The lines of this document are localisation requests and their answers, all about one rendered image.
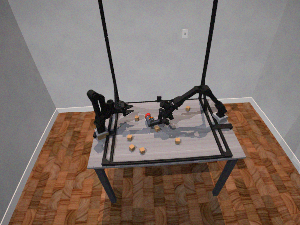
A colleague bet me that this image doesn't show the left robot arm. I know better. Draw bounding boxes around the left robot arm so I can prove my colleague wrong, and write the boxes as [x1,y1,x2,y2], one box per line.
[160,85,227,118]

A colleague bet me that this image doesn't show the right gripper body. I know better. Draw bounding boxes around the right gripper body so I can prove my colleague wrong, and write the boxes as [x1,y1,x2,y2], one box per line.
[115,101,126,117]

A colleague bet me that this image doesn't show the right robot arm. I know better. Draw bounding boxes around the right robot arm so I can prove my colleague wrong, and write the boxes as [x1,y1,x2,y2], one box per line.
[87,90,115,134]

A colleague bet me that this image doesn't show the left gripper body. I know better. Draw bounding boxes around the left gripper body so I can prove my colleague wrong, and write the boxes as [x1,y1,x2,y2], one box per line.
[159,108,172,125]

